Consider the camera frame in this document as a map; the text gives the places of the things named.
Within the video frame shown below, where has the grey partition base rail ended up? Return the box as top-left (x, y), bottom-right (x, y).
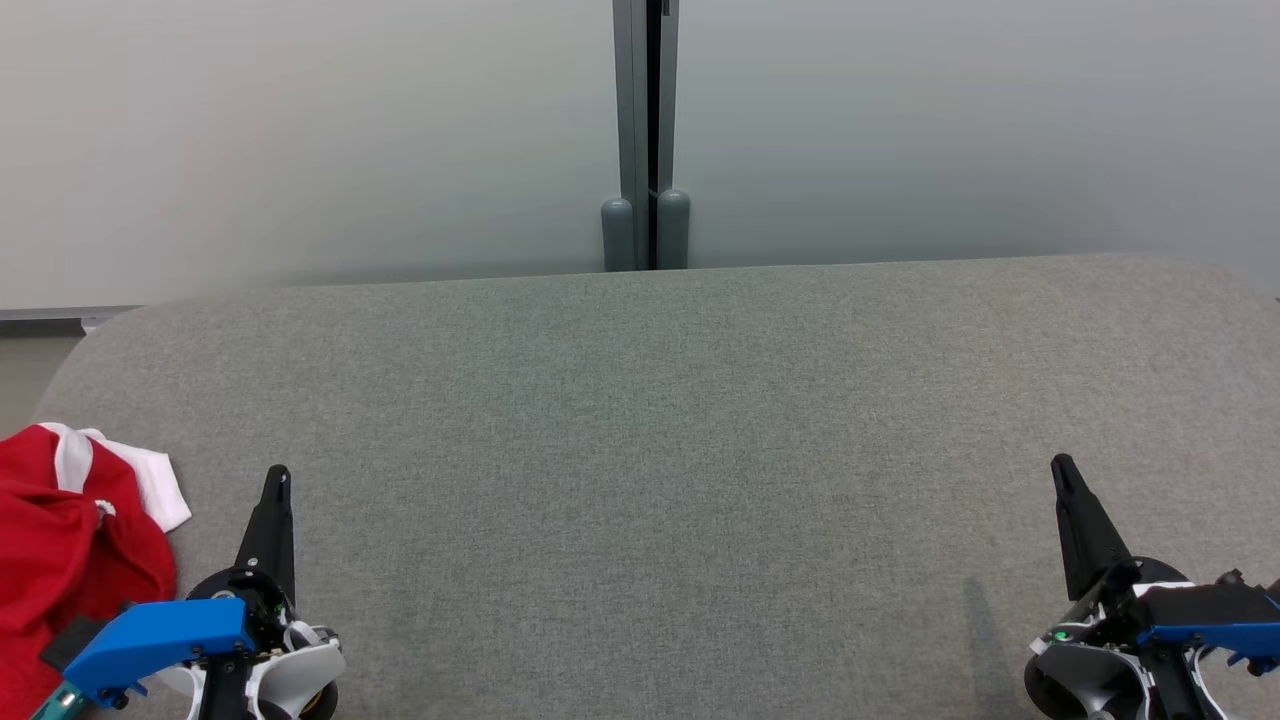
top-left (0, 305), bottom-right (143, 338)

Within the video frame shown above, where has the grey cylindrical post cap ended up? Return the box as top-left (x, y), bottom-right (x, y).
top-left (600, 198), bottom-right (637, 273)
top-left (655, 190), bottom-right (691, 271)

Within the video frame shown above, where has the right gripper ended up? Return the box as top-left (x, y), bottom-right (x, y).
top-left (1023, 453), bottom-right (1236, 720)

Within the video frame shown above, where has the grey partition frame post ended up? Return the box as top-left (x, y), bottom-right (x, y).
top-left (612, 0), bottom-right (681, 271)

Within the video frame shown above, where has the teal left camera connector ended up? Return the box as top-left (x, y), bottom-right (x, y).
top-left (28, 683), bottom-right (89, 720)

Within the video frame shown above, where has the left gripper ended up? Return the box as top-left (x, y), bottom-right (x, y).
top-left (160, 465), bottom-right (348, 720)

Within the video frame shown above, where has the red Bulls 23 jersey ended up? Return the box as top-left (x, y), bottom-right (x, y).
top-left (0, 425), bottom-right (179, 720)

